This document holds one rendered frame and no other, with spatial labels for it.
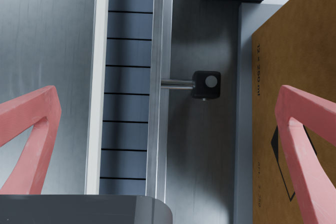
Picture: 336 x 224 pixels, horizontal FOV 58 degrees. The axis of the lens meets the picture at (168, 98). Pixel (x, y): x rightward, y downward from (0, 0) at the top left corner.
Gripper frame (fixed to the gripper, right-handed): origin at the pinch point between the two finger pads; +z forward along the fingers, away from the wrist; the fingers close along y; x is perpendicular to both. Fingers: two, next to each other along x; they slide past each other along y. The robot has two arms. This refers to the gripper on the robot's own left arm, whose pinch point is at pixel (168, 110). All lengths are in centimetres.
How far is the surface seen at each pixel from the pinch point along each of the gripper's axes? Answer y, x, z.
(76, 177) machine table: 13.9, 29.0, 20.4
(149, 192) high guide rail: 2.0, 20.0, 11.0
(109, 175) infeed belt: 7.9, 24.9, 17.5
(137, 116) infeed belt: 4.2, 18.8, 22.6
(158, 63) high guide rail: 1.1, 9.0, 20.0
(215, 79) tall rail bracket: -4.8, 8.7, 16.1
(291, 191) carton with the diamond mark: -12.5, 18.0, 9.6
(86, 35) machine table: 12.7, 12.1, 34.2
